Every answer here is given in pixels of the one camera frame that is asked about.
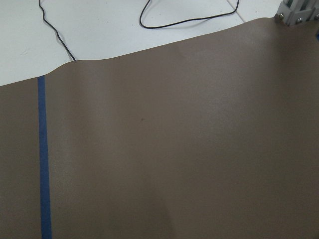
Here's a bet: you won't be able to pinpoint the looping black cable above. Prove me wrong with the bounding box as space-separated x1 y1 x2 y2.
139 0 240 29

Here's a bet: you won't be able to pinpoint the aluminium frame post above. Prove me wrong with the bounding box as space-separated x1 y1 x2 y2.
277 0 319 26

